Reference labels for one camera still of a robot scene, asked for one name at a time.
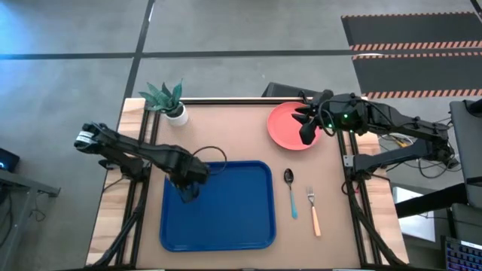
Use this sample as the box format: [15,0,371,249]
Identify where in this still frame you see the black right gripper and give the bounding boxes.
[291,90,342,146]

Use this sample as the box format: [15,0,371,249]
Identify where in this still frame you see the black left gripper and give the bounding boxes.
[165,149,211,204]

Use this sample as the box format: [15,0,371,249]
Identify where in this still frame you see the coral round plate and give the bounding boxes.
[267,101,324,151]

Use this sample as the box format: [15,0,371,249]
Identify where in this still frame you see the blue plastic tray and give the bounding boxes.
[159,160,277,252]

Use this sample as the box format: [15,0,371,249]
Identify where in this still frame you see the spoon with teal handle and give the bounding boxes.
[283,168,299,220]

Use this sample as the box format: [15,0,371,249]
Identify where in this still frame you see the fork with orange handle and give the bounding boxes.
[306,186,322,237]

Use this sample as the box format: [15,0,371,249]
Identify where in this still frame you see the black chair backrest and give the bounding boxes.
[261,81,336,99]

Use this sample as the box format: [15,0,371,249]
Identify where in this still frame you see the snake plant in white pot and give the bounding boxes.
[138,79,189,127]

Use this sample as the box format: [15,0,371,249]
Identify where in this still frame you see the black hazard-striped floor mat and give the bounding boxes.
[352,51,482,99]
[340,11,482,52]

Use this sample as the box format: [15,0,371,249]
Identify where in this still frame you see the black desk beam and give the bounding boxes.
[394,183,470,219]

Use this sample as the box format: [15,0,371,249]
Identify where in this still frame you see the white box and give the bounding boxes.
[391,187,437,242]

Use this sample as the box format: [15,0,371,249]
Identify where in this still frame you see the grey desk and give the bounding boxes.
[449,98,482,210]

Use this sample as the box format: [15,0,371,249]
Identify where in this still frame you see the grey side table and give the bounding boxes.
[0,168,61,271]

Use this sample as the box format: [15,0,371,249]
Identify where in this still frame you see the black device with blue light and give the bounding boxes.
[0,148,20,173]

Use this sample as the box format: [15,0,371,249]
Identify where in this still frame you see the keyboard with coloured keys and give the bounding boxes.
[441,236,482,271]

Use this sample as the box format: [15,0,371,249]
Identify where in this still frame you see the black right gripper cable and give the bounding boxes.
[317,98,340,137]

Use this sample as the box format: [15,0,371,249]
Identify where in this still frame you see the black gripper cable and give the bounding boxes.
[317,98,340,137]
[191,145,229,175]

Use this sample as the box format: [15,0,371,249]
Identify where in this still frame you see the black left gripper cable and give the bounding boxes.
[191,145,229,175]

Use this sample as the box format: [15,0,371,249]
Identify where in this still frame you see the black aluminium table frame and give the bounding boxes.
[90,97,407,271]

